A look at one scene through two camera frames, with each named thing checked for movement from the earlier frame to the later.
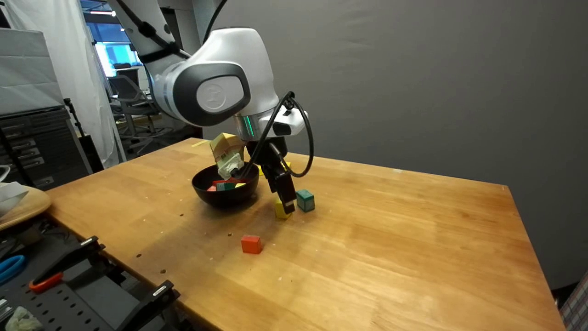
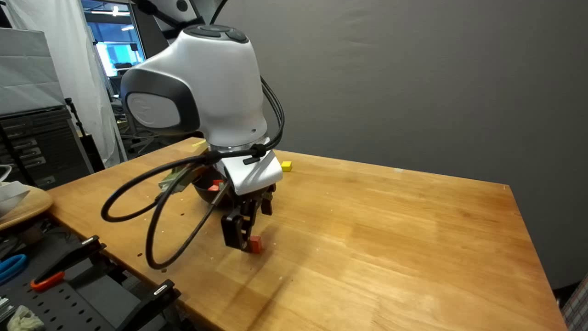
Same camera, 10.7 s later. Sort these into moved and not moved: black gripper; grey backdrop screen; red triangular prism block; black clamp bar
Moved: black gripper
Not moved: black clamp bar; red triangular prism block; grey backdrop screen
